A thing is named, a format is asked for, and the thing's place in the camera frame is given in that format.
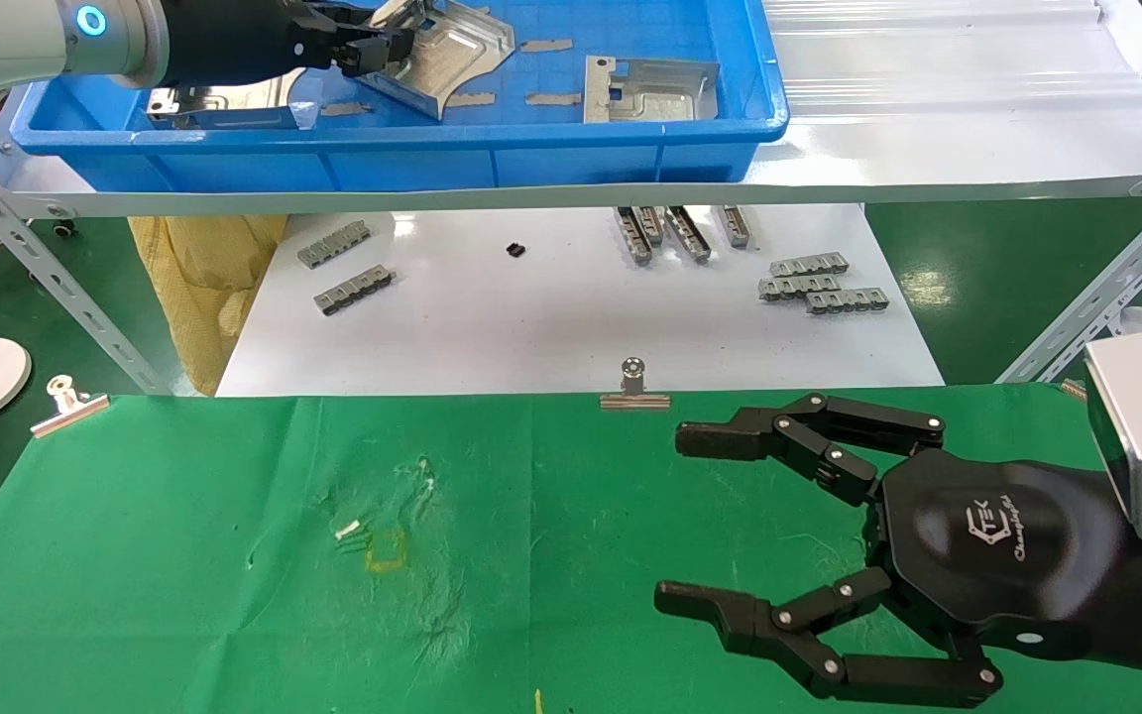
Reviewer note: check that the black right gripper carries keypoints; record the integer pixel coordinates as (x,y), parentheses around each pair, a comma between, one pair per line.
(987,545)

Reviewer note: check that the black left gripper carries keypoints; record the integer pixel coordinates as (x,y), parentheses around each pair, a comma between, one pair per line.
(234,35)

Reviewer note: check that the silver sheet metal bracket part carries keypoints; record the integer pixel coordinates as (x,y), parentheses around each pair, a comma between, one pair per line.
(452,59)
(650,94)
(234,107)

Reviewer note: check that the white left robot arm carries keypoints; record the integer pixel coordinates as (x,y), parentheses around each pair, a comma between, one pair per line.
(6,35)

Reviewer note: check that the flat grey strip piece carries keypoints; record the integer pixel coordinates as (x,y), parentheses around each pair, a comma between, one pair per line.
(547,45)
(471,99)
(553,98)
(346,109)

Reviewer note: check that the blue plastic bin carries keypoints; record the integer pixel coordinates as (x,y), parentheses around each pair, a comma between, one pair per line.
(383,164)

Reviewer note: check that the grey metal connector strip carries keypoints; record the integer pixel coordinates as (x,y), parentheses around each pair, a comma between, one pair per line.
(809,265)
(633,238)
(849,301)
(736,226)
(688,236)
(355,290)
(797,288)
(652,226)
(333,245)

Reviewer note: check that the metal binder clip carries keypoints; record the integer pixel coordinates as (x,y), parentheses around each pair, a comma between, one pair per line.
(634,400)
(1075,388)
(70,412)

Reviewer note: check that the green table cloth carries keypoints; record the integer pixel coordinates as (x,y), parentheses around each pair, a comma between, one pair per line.
(531,496)

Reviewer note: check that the yellow protective cover cloth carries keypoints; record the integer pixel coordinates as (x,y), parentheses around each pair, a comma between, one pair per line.
(204,297)

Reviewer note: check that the white metal shelf rack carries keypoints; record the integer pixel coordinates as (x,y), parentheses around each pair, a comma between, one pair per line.
(928,119)

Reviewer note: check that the small white tape piece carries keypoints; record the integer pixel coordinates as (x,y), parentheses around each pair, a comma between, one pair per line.
(348,531)

